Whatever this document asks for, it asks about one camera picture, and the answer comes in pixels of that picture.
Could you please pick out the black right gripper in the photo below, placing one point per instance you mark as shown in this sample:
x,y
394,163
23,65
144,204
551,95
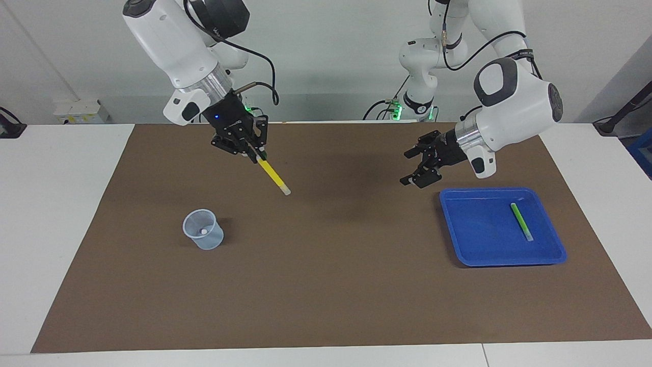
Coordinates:
x,y
232,120

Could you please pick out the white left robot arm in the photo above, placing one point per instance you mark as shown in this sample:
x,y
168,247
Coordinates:
x,y
519,102

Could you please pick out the green pen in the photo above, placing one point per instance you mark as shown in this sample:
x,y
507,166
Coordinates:
x,y
522,221

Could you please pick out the brown table mat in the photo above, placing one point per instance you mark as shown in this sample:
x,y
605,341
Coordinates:
x,y
326,285

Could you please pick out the blue plastic tray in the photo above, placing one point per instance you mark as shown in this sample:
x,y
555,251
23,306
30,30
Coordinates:
x,y
484,234

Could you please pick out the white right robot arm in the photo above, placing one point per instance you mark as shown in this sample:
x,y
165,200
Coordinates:
x,y
173,41

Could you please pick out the clear plastic cup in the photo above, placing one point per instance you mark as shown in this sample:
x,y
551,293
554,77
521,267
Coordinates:
x,y
209,242

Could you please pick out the black stand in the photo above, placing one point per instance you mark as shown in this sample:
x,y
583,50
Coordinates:
x,y
11,128
619,114

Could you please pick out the yellow pen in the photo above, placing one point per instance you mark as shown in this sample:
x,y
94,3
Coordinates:
x,y
274,176

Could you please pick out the white wall box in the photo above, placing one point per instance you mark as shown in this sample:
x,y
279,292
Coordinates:
x,y
81,111

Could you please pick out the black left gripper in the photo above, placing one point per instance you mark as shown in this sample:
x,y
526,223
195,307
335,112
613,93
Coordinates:
x,y
448,149

